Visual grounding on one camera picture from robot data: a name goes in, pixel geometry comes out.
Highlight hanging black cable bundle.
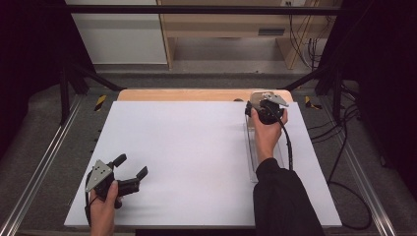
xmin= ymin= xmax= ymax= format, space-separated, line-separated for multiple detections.
xmin=286 ymin=1 xmax=330 ymax=71

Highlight black curtain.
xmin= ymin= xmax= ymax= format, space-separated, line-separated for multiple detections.
xmin=0 ymin=0 xmax=96 ymax=161
xmin=319 ymin=0 xmax=417 ymax=200

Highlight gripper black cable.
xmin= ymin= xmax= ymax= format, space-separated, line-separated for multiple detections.
xmin=267 ymin=105 xmax=374 ymax=231
xmin=84 ymin=170 xmax=93 ymax=228

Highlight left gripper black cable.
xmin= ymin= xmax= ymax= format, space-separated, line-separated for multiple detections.
xmin=84 ymin=170 xmax=93 ymax=228

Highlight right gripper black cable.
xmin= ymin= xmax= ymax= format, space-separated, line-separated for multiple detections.
xmin=267 ymin=105 xmax=374 ymax=231

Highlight black floor cables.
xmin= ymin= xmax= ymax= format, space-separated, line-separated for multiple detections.
xmin=308 ymin=82 xmax=362 ymax=185

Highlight light wooden desk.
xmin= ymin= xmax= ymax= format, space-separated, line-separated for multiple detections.
xmin=156 ymin=0 xmax=343 ymax=71

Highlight white cabinet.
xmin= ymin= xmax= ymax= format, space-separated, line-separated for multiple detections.
xmin=64 ymin=0 xmax=168 ymax=65

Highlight black horizontal frame bar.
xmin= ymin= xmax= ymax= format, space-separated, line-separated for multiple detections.
xmin=65 ymin=4 xmax=343 ymax=16

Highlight clear plastic tray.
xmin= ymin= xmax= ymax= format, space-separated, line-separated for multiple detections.
xmin=243 ymin=112 xmax=285 ymax=184

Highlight light wooden table board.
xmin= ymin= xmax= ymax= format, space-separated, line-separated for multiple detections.
xmin=117 ymin=88 xmax=294 ymax=103

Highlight person's right hand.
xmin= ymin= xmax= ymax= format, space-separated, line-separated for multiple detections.
xmin=250 ymin=107 xmax=289 ymax=165

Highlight black metal frame strut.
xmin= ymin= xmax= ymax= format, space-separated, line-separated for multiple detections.
xmin=280 ymin=63 xmax=344 ymax=125
xmin=59 ymin=63 xmax=126 ymax=126

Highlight person's left hand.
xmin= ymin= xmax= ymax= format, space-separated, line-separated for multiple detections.
xmin=89 ymin=180 xmax=124 ymax=230

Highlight aluminium rail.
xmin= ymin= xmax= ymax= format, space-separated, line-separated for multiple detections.
xmin=319 ymin=97 xmax=398 ymax=236
xmin=0 ymin=94 xmax=86 ymax=236

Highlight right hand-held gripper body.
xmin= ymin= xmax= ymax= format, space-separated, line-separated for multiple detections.
xmin=257 ymin=92 xmax=290 ymax=126

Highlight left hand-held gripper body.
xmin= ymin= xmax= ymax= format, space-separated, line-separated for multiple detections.
xmin=86 ymin=159 xmax=142 ymax=209

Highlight yellow black tape marker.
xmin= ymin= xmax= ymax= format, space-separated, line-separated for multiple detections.
xmin=304 ymin=95 xmax=323 ymax=110
xmin=93 ymin=94 xmax=108 ymax=112

